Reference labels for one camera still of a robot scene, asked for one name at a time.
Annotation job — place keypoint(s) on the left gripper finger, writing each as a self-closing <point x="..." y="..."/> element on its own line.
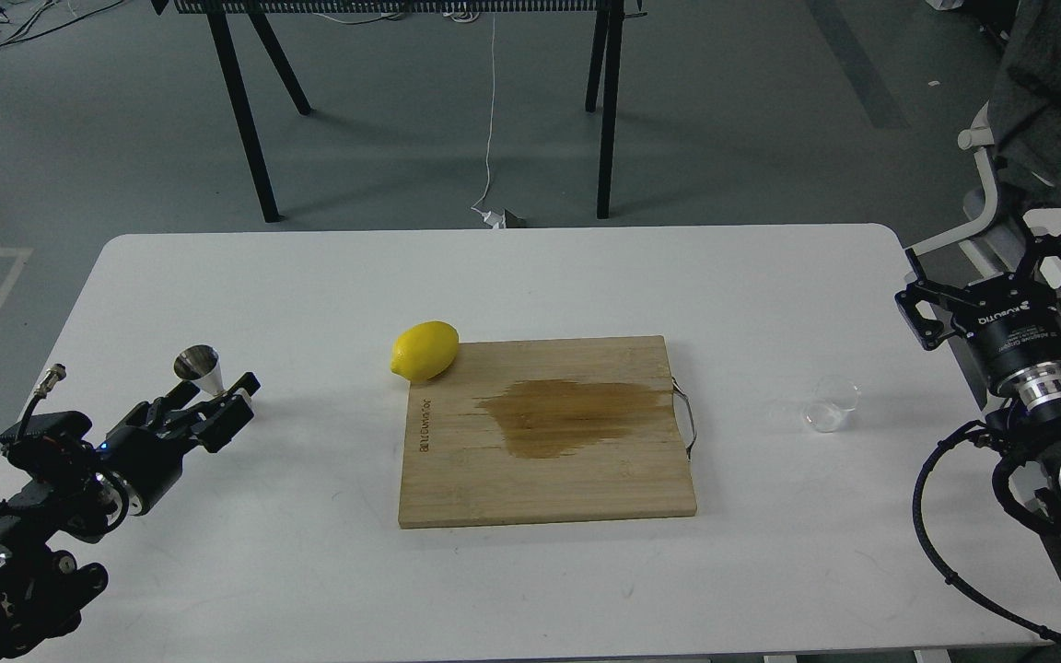
<point x="212" y="424"/>
<point x="154" y="415"/>

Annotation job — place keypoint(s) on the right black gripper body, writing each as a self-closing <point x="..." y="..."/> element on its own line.
<point x="1010" y="325"/>

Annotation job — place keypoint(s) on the steel double jigger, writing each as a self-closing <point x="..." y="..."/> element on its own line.
<point x="200" y="365"/>

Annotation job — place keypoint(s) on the wooden cutting board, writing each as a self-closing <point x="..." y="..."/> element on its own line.
<point x="546" y="431"/>

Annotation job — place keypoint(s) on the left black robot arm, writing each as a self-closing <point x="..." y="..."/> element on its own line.
<point x="87" y="491"/>

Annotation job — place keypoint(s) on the white office chair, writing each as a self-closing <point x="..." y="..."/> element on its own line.
<point x="993" y="238"/>

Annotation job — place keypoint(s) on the yellow lemon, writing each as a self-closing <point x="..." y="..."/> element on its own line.
<point x="424" y="351"/>

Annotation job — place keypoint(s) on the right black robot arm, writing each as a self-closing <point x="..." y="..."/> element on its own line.
<point x="1025" y="432"/>

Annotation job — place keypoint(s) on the clear glass measuring cup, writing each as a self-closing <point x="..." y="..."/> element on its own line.
<point x="834" y="399"/>

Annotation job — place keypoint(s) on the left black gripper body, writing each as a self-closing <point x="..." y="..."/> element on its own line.
<point x="144" y="451"/>

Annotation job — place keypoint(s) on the person in grey jacket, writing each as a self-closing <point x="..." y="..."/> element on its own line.
<point x="1060" y="101"/>

